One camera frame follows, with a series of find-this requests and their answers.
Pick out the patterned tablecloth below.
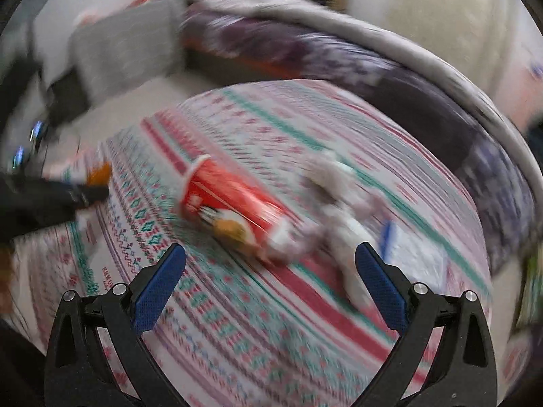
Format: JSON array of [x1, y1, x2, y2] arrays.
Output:
[[8, 78, 495, 407]]

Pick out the checked grey cushion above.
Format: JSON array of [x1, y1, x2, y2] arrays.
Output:
[[70, 0, 187, 106]]

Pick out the cream lace curtain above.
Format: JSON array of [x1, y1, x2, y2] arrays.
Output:
[[390, 0, 510, 94]]

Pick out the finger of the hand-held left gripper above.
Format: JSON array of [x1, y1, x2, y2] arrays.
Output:
[[72, 182, 110, 215]]

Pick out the grey cartoon print quilt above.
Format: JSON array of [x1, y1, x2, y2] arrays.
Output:
[[191, 0, 535, 179]]

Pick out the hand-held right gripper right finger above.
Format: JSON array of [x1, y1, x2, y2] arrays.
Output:
[[354, 241, 498, 407]]

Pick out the white tissue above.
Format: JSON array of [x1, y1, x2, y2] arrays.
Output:
[[303, 150, 366, 198]]

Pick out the purple patterned bed sheet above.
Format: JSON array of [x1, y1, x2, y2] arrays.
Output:
[[182, 8, 535, 272]]

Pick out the red noodle cup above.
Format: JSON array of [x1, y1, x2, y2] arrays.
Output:
[[178, 155, 298, 264]]

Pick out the small blue white box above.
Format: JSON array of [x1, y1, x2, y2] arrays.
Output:
[[379, 219, 448, 272]]

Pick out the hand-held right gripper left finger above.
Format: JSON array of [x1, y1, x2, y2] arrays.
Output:
[[44, 244, 187, 407]]

